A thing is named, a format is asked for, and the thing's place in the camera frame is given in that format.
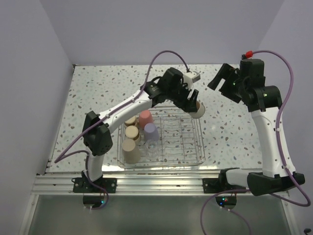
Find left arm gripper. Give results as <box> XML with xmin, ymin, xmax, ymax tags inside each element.
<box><xmin>167</xmin><ymin>80</ymin><xmax>199</xmax><ymax>113</ymax></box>

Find steel cup with cork band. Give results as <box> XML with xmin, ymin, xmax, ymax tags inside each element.
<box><xmin>125</xmin><ymin>125</ymin><xmax>141</xmax><ymax>145</ymax></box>

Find wire dish rack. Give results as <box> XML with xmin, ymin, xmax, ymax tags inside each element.
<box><xmin>117</xmin><ymin>105</ymin><xmax>205</xmax><ymax>169</ymax></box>

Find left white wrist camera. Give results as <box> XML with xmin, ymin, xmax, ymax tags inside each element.
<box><xmin>183</xmin><ymin>71</ymin><xmax>201</xmax><ymax>90</ymax></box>

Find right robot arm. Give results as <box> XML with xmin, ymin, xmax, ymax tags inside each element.
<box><xmin>208</xmin><ymin>59</ymin><xmax>305</xmax><ymax>196</ymax></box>

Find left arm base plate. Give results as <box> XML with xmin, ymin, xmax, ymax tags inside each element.
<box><xmin>71</xmin><ymin>177</ymin><xmax>117</xmax><ymax>193</ymax></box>

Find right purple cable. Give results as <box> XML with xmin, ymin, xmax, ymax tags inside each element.
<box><xmin>200</xmin><ymin>49</ymin><xmax>312</xmax><ymax>235</ymax></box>

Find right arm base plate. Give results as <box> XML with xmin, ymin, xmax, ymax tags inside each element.
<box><xmin>202</xmin><ymin>178</ymin><xmax>246</xmax><ymax>194</ymax></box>

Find large clear glass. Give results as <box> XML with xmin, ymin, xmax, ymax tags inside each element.
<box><xmin>144</xmin><ymin>140</ymin><xmax>161</xmax><ymax>158</ymax></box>

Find coral red plastic cup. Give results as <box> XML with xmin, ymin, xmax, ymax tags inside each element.
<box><xmin>138</xmin><ymin>110</ymin><xmax>154</xmax><ymax>129</ymax></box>

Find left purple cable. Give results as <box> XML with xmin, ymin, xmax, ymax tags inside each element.
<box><xmin>53</xmin><ymin>50</ymin><xmax>191</xmax><ymax>164</ymax></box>

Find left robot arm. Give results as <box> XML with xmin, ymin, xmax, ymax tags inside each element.
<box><xmin>83</xmin><ymin>68</ymin><xmax>205</xmax><ymax>192</ymax></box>

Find steel cork-band cup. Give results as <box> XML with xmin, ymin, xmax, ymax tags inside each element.
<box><xmin>189</xmin><ymin>101</ymin><xmax>205</xmax><ymax>119</ymax></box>
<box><xmin>124</xmin><ymin>116</ymin><xmax>138</xmax><ymax>127</ymax></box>

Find purple plastic cup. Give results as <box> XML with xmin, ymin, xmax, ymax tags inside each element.
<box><xmin>144</xmin><ymin>123</ymin><xmax>159</xmax><ymax>141</ymax></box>

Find tall beige cup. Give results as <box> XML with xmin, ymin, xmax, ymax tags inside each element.
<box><xmin>122</xmin><ymin>139</ymin><xmax>141</xmax><ymax>164</ymax></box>

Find purple cable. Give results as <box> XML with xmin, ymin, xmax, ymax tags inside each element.
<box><xmin>200</xmin><ymin>49</ymin><xmax>312</xmax><ymax>235</ymax></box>
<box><xmin>53</xmin><ymin>50</ymin><xmax>191</xmax><ymax>164</ymax></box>

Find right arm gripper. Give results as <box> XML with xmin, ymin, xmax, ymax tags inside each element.
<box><xmin>208</xmin><ymin>63</ymin><xmax>248</xmax><ymax>103</ymax></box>

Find aluminium rail frame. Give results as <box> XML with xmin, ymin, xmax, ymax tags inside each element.
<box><xmin>20</xmin><ymin>64</ymin><xmax>299</xmax><ymax>235</ymax></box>

